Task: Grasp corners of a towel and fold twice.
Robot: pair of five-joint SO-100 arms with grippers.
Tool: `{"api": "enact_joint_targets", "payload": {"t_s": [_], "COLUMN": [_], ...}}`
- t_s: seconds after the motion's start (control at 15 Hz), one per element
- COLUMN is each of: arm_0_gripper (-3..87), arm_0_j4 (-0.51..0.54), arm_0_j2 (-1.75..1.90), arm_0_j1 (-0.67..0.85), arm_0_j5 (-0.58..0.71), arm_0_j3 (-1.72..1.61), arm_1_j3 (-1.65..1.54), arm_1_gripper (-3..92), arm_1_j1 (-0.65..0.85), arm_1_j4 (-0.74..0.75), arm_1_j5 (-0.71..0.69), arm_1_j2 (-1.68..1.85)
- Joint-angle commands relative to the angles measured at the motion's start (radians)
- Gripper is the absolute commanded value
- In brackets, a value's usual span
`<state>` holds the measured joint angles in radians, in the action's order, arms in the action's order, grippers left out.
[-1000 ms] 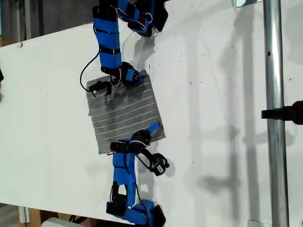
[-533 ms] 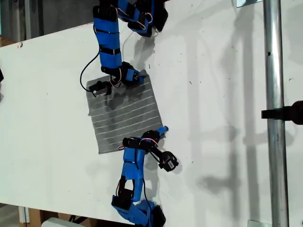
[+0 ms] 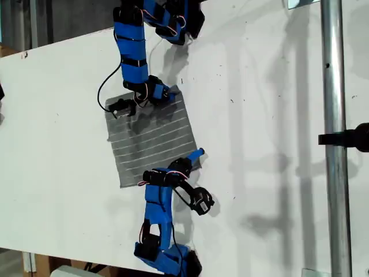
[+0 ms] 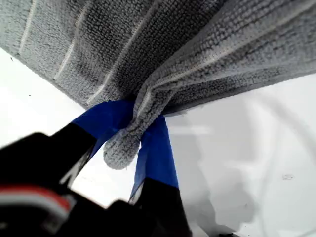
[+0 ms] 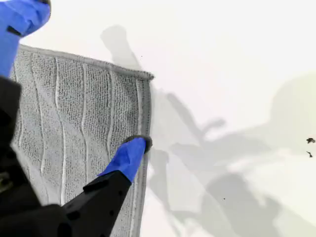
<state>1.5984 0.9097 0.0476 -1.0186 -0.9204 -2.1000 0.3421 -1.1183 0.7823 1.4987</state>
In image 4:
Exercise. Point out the grey striped towel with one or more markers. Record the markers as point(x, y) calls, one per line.
point(172, 49)

